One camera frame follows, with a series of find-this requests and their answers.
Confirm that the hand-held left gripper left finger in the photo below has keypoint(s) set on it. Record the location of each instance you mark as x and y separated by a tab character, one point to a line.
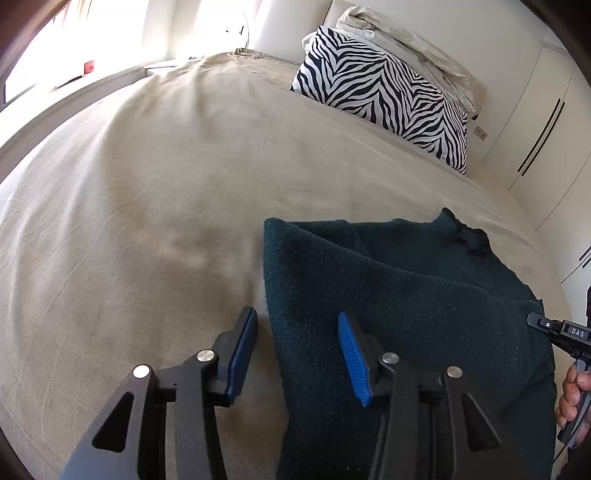
242	353

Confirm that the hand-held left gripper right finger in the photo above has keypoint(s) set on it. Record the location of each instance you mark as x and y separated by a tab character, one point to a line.
353	357

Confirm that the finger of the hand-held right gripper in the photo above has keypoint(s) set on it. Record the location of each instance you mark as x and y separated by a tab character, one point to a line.
542	323

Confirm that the dark green towel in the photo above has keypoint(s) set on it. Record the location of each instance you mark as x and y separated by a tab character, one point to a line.
415	286

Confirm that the person's right hand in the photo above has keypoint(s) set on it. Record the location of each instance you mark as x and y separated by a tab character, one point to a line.
575	392

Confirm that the bed with beige sheet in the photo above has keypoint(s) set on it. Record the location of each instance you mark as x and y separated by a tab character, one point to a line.
161	184

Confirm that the white wardrobe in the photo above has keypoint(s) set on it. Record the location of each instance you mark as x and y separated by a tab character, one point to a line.
531	115

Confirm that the zebra print pillow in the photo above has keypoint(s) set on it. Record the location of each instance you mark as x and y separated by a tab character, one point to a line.
369	78

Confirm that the white nightstand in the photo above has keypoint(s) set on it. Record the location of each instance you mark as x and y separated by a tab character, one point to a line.
161	64

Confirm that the white crumpled duvet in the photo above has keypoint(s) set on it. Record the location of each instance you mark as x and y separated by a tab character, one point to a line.
415	41

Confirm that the white window ledge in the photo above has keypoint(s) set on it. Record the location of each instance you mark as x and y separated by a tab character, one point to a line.
69	97

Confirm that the small red object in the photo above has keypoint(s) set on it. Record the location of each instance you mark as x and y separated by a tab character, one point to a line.
89	68

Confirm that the dark framed window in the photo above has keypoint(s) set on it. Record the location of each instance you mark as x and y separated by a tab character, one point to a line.
55	55

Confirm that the beige wall outlet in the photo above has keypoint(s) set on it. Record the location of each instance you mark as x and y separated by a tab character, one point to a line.
481	133

